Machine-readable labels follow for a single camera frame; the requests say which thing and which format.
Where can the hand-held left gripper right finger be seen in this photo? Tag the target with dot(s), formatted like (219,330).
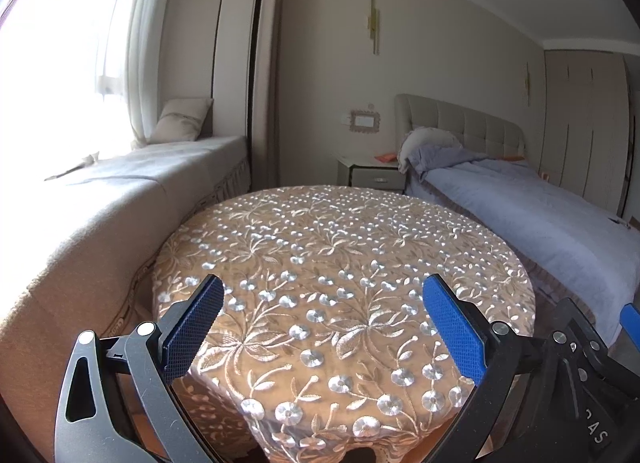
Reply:
(455,333)

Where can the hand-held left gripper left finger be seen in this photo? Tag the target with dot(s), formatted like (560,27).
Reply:
(195,328)

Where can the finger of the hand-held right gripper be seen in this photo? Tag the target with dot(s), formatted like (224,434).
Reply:
(631,325)
(575,338)

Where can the bed with beige skirt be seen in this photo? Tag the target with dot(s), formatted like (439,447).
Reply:
(550,223)

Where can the beige window seat cushion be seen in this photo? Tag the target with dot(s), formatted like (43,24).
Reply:
(100,223)

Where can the floral embroidered tablecloth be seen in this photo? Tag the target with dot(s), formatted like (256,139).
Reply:
(330,263)

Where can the light blue duvet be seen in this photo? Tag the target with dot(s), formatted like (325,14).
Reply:
(525,203)

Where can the white nightstand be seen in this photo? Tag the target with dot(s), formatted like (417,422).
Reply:
(370,175)

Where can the orange paper item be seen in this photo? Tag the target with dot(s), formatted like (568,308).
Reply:
(386,158)

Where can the grey pillow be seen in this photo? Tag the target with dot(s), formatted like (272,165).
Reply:
(427,145)

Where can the beige wardrobe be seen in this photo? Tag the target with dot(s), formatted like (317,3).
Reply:
(585,128)

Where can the beige throw pillow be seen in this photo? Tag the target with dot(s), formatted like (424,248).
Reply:
(181,119)

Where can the beige upholstered headboard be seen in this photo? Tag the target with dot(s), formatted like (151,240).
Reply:
(475,123)

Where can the white sheer curtain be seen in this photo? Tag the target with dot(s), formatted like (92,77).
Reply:
(140,43)

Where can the framed wall switch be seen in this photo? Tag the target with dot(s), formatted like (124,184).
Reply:
(364,121)

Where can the gold wall light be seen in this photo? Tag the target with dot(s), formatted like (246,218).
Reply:
(374,25)
(528,83)

